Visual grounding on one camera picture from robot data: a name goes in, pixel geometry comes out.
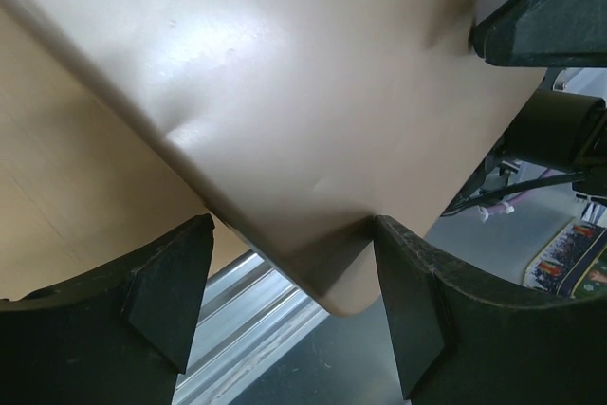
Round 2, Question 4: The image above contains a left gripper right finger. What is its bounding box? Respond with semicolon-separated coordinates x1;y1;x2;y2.
374;215;606;404

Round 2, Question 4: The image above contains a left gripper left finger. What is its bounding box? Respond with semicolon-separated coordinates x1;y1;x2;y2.
1;215;213;404

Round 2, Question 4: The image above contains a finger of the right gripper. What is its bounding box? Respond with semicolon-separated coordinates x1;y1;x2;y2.
470;0;606;67

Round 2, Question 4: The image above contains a square tin lid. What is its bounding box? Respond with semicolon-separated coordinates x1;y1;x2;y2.
2;0;544;316

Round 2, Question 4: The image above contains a patterned tin box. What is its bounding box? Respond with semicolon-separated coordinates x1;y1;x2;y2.
522;219;606;299

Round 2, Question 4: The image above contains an aluminium front rail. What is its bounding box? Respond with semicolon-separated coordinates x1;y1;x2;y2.
173;251;328;404

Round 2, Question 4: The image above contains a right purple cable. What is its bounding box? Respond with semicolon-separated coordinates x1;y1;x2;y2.
476;170;589;221

